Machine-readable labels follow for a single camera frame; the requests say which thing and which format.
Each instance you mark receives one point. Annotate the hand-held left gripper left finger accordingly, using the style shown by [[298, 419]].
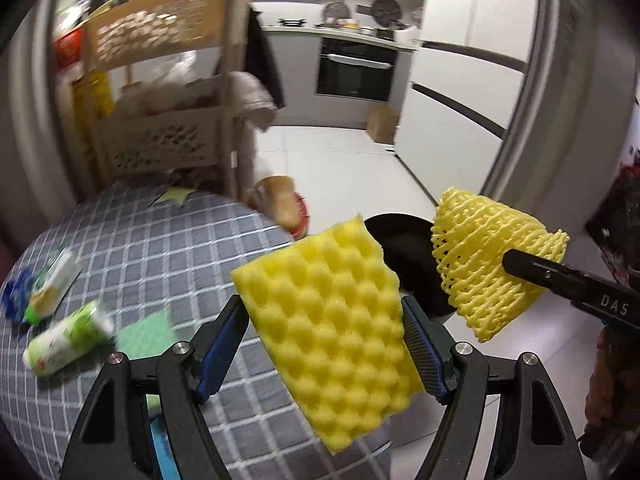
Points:
[[215, 360]]

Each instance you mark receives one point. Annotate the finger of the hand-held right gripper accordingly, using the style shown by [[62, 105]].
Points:
[[575, 285]]

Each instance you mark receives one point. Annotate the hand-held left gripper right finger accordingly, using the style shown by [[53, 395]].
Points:
[[425, 355]]

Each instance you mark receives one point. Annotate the black trash bin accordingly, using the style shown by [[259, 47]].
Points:
[[400, 260]]

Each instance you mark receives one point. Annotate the yellow foam net sleeve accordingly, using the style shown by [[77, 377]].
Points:
[[480, 240]]

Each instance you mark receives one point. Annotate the yellow bumpy foam sponge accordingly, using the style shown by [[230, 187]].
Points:
[[325, 320]]

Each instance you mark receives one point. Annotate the green cloth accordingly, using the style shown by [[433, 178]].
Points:
[[145, 334]]

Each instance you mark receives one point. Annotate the light blue packet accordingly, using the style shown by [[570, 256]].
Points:
[[164, 445]]

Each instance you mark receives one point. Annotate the round table with checked cloth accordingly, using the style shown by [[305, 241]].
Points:
[[175, 260]]

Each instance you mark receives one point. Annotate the white bottle green label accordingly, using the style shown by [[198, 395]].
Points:
[[65, 340]]

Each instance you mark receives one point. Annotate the pale green paper scrap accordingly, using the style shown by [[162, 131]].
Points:
[[172, 195]]

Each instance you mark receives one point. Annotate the red basket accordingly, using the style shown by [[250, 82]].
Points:
[[303, 215]]

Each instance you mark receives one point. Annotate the white green milk carton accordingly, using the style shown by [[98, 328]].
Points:
[[52, 285]]

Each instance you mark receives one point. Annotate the blue crumpled wrapper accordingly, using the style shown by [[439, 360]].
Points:
[[17, 292]]

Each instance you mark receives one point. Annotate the white refrigerator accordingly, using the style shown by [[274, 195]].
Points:
[[465, 85]]

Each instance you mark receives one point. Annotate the cardboard box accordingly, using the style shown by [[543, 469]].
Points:
[[382, 124]]

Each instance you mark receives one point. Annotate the white hanging cloth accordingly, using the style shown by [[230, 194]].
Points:
[[255, 97]]

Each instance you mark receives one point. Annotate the yellow bag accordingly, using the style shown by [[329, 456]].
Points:
[[92, 120]]

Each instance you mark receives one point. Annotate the white plastic bag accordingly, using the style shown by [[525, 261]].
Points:
[[165, 85]]

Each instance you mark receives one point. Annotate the black built-in oven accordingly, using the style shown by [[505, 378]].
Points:
[[355, 72]]

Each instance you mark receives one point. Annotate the black hanging jacket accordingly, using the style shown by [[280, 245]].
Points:
[[265, 60]]

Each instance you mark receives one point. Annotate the round patterned tray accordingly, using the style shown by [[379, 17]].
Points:
[[386, 11]]

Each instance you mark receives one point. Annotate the beige plastic shelf cart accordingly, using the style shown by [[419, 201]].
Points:
[[165, 25]]

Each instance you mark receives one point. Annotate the red box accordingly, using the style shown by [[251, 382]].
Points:
[[67, 47]]

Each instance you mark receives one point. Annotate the gas stove burner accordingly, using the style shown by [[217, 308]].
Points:
[[291, 22]]

